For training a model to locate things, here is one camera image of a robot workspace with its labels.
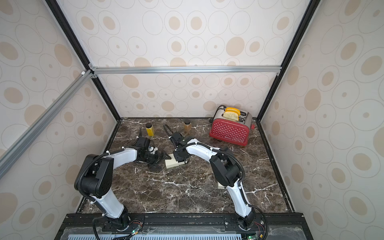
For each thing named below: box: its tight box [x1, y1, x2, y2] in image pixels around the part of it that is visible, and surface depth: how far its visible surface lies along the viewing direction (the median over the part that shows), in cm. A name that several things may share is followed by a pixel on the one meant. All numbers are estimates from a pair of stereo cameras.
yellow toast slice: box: [225, 107, 241, 118], surface depth 97 cm
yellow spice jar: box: [145, 122, 155, 137], surface depth 108 cm
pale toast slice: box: [222, 111, 239, 121], surface depth 97 cm
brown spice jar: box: [184, 119, 192, 131], surface depth 108 cm
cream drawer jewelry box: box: [165, 153, 185, 169], surface depth 93 cm
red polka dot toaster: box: [209, 108, 256, 146], surface depth 99 cm
